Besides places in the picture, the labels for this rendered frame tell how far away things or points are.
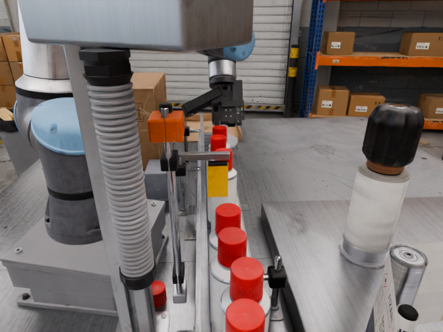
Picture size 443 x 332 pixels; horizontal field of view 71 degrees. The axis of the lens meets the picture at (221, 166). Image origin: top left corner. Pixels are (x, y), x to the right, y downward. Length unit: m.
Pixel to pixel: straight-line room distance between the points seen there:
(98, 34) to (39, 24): 0.07
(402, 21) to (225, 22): 4.91
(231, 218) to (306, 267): 0.28
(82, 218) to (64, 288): 0.12
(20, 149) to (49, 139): 2.35
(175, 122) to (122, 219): 0.15
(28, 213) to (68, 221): 0.39
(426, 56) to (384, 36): 0.80
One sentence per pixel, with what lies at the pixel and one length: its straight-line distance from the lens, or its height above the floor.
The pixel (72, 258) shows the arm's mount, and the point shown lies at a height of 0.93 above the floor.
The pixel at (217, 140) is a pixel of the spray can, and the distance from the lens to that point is 0.63.
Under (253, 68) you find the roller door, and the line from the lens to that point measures 4.71.
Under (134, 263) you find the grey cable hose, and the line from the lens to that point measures 0.30.
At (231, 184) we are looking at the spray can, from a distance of 0.58.
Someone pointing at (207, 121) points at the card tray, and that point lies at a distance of 1.59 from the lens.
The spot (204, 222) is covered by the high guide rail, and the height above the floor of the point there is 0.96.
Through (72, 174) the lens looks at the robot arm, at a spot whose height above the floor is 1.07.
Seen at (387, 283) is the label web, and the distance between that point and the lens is 0.40.
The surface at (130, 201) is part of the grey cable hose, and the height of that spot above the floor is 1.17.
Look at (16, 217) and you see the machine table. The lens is 0.99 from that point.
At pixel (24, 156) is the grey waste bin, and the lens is 2.92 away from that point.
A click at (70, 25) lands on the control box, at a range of 0.27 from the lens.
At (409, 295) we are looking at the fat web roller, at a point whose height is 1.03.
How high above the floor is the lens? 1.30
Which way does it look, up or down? 25 degrees down
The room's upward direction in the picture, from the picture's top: straight up
